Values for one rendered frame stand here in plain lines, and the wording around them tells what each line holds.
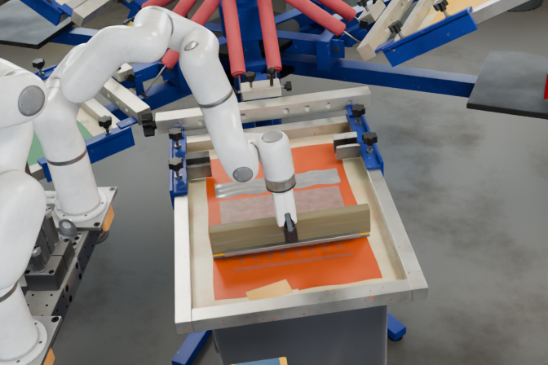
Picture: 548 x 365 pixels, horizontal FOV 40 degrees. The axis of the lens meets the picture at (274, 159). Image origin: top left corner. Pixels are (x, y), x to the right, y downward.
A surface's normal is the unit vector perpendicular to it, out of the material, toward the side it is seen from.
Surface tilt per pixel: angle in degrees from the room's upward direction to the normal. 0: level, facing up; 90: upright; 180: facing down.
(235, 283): 0
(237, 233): 90
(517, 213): 0
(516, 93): 0
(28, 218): 91
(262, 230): 90
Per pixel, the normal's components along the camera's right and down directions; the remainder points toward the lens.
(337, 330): 0.26, 0.58
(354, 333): -0.04, 0.65
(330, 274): -0.08, -0.82
